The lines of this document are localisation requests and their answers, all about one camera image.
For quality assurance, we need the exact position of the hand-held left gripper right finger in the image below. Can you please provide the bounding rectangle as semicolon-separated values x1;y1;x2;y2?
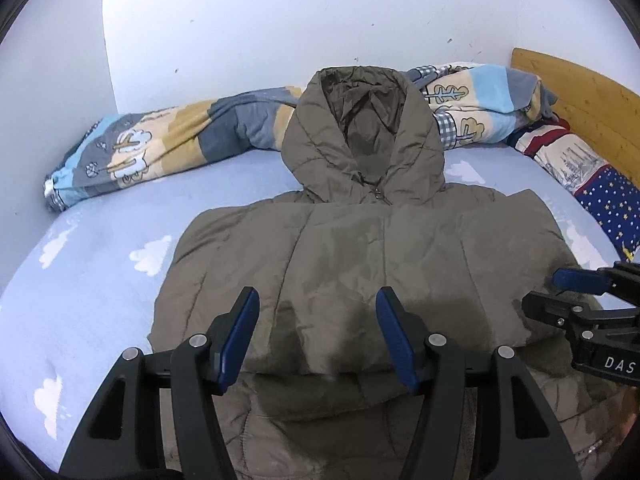
375;286;583;480

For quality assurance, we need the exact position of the wooden headboard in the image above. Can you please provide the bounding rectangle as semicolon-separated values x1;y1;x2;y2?
511;47;640;187

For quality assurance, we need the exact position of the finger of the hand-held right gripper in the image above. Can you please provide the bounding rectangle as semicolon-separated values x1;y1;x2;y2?
552;260;640;307
521;291;597;335

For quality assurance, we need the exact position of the patterned patchwork quilt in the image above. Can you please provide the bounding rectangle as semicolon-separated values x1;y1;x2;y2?
42;62;558;213

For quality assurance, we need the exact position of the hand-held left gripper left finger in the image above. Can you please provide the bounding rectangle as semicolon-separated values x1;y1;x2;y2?
59;286;261;480

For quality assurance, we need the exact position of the olive hooded puffer jacket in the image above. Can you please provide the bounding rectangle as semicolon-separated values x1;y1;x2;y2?
147;65;632;480

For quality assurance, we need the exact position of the star and stripe pillow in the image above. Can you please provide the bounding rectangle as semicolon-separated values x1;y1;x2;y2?
506;117;640;262

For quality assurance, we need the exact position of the blue cloud print bed sheet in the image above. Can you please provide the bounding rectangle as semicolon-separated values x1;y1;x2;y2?
0;144;640;472

